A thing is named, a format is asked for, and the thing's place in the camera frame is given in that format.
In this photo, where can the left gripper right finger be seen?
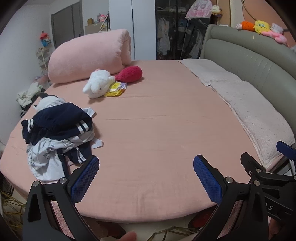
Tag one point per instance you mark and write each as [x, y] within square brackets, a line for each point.
[240, 213]

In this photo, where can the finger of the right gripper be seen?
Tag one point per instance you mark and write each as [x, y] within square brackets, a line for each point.
[286, 150]
[257, 172]

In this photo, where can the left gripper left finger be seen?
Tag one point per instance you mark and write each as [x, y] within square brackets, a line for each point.
[40, 221]

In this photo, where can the navy blue striped shorts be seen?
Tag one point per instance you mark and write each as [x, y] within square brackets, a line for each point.
[57, 123]

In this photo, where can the clothes heap on floor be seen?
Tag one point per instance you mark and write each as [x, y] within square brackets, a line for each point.
[24, 98]

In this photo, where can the person's hand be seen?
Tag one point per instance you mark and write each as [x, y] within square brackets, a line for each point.
[130, 236]

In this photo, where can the light pink knit blanket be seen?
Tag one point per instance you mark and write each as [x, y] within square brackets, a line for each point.
[264, 125]

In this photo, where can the white printed garment pile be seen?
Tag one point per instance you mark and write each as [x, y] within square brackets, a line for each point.
[43, 159]

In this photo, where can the navy striped garment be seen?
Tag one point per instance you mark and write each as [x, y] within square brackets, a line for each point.
[77, 155]

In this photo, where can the grey leather headboard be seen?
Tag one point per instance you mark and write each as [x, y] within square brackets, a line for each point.
[259, 60]

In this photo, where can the pink bed sheet mattress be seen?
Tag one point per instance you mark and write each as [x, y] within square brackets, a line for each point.
[151, 134]

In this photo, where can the yellow sponge plush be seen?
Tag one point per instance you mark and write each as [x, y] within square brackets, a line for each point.
[261, 26]

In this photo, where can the orange carrot plush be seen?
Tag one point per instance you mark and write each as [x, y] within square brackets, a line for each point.
[245, 25]

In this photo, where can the yellow snack packet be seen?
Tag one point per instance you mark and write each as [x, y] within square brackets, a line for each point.
[116, 89]

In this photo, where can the white plush rabbit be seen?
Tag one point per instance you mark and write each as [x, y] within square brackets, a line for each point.
[98, 84]

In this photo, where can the dark glass wardrobe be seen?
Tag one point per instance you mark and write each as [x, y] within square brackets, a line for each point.
[178, 38]

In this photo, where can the small yellow plush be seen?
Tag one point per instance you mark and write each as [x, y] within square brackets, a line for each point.
[216, 11]

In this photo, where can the red plush toy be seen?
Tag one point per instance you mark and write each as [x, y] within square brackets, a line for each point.
[129, 74]

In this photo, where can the pink umbrella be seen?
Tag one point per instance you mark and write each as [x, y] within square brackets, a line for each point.
[199, 9]

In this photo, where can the pink rolled quilt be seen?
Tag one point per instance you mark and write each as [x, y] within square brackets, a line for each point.
[76, 59]

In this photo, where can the white storage rack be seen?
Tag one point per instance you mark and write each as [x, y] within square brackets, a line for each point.
[43, 55]

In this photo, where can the white wardrobe door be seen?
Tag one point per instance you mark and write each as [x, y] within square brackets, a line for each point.
[139, 18]

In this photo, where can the red blue wall toy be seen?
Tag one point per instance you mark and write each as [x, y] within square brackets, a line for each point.
[45, 39]

